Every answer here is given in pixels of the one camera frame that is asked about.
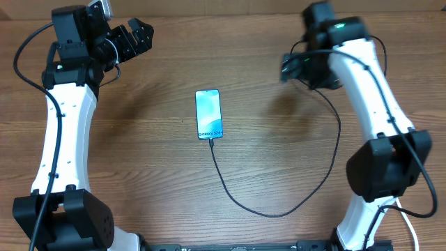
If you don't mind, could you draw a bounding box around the blue Galaxy smartphone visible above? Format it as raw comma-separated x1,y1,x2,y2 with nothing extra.
195,89,224,140

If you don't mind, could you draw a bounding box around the black USB charging cable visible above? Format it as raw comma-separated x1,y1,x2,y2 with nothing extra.
208,34,388,218

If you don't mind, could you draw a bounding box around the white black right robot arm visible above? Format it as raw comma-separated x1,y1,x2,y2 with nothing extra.
281,1,432,250

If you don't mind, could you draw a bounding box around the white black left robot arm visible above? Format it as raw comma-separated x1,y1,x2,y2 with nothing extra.
13,0,154,250

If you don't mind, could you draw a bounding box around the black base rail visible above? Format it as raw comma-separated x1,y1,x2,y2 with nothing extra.
139,239,394,251

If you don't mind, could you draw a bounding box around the white power strip cord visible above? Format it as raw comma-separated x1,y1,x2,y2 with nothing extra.
395,198,420,251

